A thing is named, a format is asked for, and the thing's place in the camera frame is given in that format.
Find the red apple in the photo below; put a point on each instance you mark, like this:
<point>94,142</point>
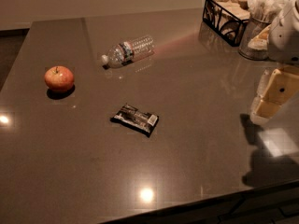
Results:
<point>59,79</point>

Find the clear plastic water bottle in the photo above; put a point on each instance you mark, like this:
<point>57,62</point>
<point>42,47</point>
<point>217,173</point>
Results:
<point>128,52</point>

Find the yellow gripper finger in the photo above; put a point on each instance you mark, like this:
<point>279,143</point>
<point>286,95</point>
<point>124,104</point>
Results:
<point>262,111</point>
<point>278,85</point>

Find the black rxbar chocolate wrapper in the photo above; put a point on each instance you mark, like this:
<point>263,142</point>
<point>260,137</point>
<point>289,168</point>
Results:
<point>133,118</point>

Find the black metal napkin holder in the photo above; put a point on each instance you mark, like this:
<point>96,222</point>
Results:
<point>228,18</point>

